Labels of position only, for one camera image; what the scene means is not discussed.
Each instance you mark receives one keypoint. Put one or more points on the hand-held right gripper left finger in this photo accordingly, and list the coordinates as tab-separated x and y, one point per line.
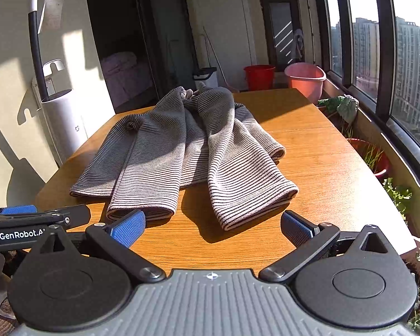
127	229

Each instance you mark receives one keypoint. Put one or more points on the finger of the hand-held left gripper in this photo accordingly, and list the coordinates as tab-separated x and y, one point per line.
19	209
70	214

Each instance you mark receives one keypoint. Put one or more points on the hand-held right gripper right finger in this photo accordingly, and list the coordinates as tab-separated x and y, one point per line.
295	229

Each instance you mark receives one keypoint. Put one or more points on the grey striped garment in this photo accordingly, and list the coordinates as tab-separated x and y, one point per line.
161	140

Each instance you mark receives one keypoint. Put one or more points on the white upright vacuum cleaner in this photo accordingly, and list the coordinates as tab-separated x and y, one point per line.
63	126

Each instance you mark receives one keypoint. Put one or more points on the red flowerpot with grass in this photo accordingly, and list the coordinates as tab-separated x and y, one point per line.
381	168

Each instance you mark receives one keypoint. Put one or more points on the small green plant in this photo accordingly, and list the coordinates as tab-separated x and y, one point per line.
397	196

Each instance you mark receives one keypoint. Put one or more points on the green leafy plant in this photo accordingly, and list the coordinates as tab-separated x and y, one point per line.
346	106

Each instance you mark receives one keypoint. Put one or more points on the pink basin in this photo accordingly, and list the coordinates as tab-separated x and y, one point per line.
306	84

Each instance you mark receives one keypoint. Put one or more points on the bed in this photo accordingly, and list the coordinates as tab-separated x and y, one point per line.
122	73

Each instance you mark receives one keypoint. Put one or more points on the red bucket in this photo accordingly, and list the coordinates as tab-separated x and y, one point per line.
259	77

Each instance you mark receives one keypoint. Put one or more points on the white trash bin black lid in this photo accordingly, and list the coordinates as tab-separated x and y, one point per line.
204	77

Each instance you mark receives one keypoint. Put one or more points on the cloth hanging on door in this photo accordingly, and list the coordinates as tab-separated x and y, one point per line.
298	40

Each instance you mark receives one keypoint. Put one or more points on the broom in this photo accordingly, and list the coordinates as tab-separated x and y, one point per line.
215	57

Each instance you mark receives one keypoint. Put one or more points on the paper tag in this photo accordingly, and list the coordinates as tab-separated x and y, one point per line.
52	14

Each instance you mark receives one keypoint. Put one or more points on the mop pole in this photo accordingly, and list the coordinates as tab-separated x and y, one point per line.
309	24

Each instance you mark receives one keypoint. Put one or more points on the dark framed door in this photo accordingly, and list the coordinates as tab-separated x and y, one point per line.
280	24

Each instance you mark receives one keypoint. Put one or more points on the dark window frame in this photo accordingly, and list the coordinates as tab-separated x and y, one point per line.
383	59

